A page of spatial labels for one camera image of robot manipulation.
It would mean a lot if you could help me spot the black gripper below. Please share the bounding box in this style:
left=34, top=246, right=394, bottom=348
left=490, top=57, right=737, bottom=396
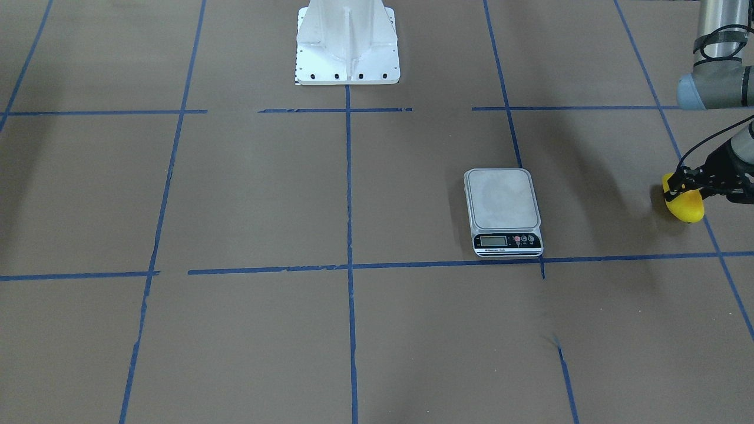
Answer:
left=662, top=141, right=753, bottom=204

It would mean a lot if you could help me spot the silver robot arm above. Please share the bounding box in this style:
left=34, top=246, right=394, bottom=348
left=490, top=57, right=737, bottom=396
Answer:
left=663, top=1, right=753, bottom=204

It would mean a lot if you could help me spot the silver digital kitchen scale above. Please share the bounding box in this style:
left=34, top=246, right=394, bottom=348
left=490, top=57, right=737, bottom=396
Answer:
left=464, top=167, right=544, bottom=258

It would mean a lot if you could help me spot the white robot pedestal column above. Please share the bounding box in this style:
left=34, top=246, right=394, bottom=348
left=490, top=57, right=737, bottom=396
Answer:
left=295, top=1, right=401, bottom=85

